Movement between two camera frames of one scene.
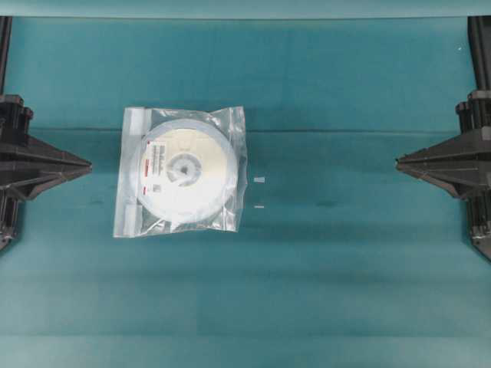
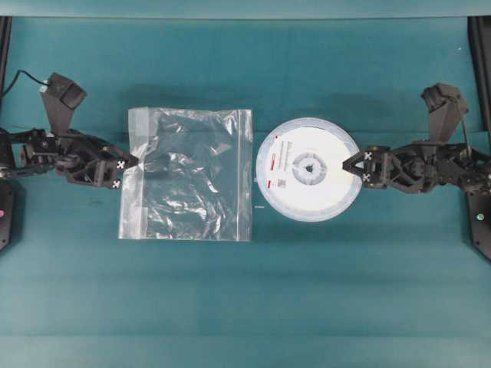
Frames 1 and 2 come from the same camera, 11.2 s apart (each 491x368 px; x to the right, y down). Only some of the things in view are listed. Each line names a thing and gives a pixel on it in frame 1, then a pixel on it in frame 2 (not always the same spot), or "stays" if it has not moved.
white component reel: (187, 171) → (300, 172)
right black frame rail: (479, 30) stays
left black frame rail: (5, 39) stays
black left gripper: (62, 166) → (80, 158)
